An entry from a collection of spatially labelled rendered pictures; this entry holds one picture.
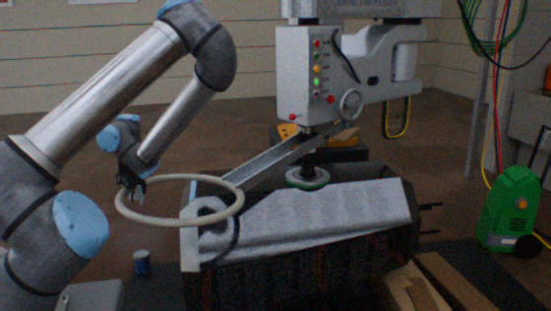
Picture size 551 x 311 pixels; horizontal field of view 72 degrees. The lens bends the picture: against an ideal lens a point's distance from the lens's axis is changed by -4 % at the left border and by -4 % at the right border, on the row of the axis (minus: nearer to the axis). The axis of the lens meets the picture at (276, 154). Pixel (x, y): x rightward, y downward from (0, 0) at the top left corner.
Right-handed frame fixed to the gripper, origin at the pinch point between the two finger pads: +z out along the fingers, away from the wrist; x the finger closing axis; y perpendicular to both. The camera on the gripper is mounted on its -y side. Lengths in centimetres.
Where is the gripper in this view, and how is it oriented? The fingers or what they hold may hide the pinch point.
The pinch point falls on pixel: (137, 200)
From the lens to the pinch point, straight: 174.5
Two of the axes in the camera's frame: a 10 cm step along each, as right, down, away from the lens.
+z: -0.4, 9.5, 3.0
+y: -4.0, 2.6, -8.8
